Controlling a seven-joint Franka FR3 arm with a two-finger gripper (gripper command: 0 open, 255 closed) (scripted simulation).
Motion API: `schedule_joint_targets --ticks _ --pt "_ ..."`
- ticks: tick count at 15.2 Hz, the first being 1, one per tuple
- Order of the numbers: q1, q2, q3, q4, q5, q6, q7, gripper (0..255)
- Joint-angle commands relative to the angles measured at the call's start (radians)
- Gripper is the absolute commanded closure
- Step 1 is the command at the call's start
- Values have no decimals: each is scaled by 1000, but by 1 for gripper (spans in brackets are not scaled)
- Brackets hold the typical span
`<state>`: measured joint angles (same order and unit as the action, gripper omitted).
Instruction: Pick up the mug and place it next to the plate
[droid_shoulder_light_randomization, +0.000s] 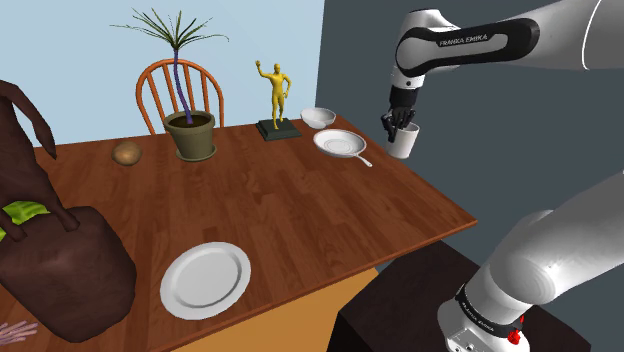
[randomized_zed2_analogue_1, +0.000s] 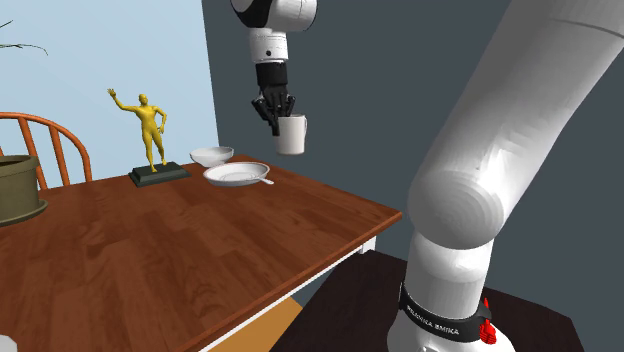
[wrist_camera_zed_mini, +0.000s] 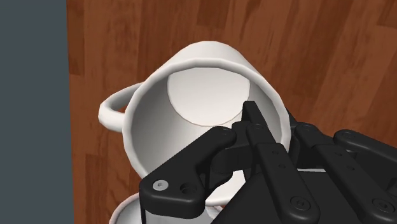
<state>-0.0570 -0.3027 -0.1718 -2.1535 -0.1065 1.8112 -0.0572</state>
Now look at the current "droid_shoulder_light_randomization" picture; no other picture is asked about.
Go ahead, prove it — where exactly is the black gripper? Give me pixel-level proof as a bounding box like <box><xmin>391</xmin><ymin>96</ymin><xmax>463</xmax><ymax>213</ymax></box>
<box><xmin>381</xmin><ymin>86</ymin><xmax>420</xmax><ymax>144</ymax></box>

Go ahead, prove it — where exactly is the white cup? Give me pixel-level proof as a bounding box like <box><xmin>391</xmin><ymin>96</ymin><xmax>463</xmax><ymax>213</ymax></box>
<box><xmin>386</xmin><ymin>121</ymin><xmax>421</xmax><ymax>161</ymax></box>

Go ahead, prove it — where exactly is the white frying pan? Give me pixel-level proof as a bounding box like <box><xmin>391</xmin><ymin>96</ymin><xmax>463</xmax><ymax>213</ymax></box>
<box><xmin>312</xmin><ymin>128</ymin><xmax>374</xmax><ymax>169</ymax></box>

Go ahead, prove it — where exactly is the white bowl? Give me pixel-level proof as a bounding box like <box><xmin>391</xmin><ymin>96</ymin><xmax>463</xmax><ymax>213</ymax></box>
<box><xmin>299</xmin><ymin>107</ymin><xmax>338</xmax><ymax>130</ymax></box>

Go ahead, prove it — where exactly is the yellow human figure on base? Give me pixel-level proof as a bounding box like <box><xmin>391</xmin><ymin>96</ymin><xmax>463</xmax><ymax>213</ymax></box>
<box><xmin>254</xmin><ymin>59</ymin><xmax>303</xmax><ymax>143</ymax></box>

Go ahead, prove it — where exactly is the brown wooden table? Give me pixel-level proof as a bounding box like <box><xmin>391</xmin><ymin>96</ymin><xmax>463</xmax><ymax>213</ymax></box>
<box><xmin>0</xmin><ymin>113</ymin><xmax>479</xmax><ymax>352</ymax></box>

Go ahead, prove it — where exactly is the dark robot stand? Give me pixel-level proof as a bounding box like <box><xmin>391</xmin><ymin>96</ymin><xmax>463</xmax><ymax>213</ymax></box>
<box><xmin>325</xmin><ymin>240</ymin><xmax>592</xmax><ymax>352</ymax></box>

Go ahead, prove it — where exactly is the potted plant in olive pot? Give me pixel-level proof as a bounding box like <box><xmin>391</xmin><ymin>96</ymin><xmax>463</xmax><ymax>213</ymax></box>
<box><xmin>109</xmin><ymin>7</ymin><xmax>231</xmax><ymax>163</ymax></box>

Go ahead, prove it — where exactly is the orange wooden chair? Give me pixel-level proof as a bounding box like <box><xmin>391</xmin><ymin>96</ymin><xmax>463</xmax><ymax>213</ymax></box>
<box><xmin>135</xmin><ymin>58</ymin><xmax>226</xmax><ymax>137</ymax></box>

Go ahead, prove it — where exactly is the white plate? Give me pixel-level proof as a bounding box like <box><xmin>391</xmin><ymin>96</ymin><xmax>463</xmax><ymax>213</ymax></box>
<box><xmin>159</xmin><ymin>241</ymin><xmax>253</xmax><ymax>321</ymax></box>

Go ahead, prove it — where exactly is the brown round potato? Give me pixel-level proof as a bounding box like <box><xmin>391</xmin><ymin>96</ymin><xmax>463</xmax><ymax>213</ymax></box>
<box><xmin>110</xmin><ymin>140</ymin><xmax>144</xmax><ymax>167</ymax></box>

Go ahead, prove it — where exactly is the green leaf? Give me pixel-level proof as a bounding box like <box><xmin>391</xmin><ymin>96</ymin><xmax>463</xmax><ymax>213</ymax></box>
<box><xmin>0</xmin><ymin>200</ymin><xmax>52</xmax><ymax>241</ymax></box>

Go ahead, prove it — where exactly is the pale purple twig bundle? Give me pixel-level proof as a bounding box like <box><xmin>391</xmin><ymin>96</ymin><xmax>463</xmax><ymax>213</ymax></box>
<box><xmin>0</xmin><ymin>320</ymin><xmax>40</xmax><ymax>346</ymax></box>

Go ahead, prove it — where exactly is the dark brown handled bag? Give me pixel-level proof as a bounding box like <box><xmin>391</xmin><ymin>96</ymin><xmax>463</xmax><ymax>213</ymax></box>
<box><xmin>0</xmin><ymin>79</ymin><xmax>138</xmax><ymax>344</ymax></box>

